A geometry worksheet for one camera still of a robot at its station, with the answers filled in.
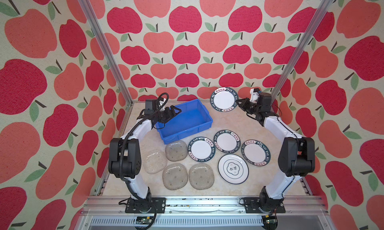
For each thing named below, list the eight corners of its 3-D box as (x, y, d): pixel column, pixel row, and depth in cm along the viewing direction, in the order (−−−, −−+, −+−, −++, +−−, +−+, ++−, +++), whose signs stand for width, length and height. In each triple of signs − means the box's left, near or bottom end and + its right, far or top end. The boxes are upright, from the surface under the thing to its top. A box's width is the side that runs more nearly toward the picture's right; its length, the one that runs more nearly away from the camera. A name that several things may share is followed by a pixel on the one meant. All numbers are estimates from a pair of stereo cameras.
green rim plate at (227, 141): (214, 153, 97) (215, 151, 94) (212, 132, 107) (213, 129, 104) (241, 153, 97) (242, 151, 94) (236, 132, 107) (237, 129, 104)
